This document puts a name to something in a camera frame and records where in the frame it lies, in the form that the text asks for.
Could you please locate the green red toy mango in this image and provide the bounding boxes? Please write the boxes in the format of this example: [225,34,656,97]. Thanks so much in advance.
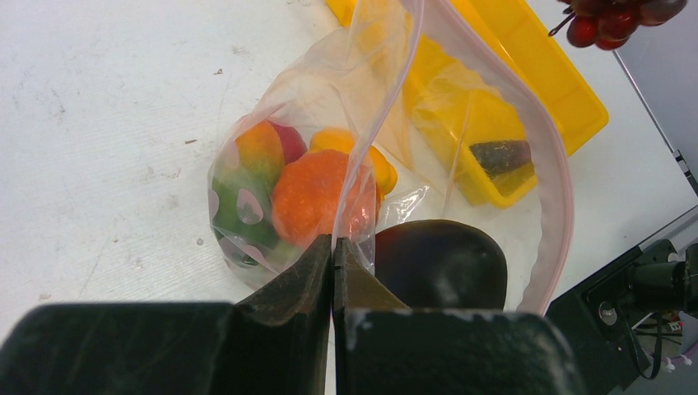
[211,121,285,249]

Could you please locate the purple toy eggplant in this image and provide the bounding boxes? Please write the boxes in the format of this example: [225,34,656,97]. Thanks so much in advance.
[375,220,508,310]

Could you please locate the clear zip top bag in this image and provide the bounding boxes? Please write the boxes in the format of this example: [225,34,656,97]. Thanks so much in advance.
[208,1,574,314]

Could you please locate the yellow toy bell pepper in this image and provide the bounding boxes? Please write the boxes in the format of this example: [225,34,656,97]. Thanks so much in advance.
[309,128,398,199]

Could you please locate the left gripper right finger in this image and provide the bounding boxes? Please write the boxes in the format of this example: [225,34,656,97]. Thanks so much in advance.
[333,238,411,394]

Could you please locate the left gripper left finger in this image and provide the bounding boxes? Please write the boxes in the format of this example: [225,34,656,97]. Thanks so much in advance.
[234,235,333,394]

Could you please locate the red toy tomato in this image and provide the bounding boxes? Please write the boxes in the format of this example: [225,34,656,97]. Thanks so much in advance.
[271,122,308,165]

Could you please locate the purple toy sweet potato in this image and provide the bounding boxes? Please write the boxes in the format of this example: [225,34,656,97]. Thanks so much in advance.
[469,140,531,178]

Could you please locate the dark red toy grapes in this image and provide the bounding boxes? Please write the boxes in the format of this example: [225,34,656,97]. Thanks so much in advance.
[547,0,688,51]

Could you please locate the orange toy pumpkin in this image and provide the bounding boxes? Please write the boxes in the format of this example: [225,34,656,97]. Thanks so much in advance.
[272,150,380,247]

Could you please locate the aluminium frame rail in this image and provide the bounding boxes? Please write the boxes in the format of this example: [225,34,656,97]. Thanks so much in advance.
[610,43,698,258]

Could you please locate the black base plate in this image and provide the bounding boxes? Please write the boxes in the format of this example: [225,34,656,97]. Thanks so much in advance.
[547,239,697,394]

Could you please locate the yellow plastic tray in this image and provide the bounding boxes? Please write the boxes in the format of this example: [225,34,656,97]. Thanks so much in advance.
[326,0,610,210]

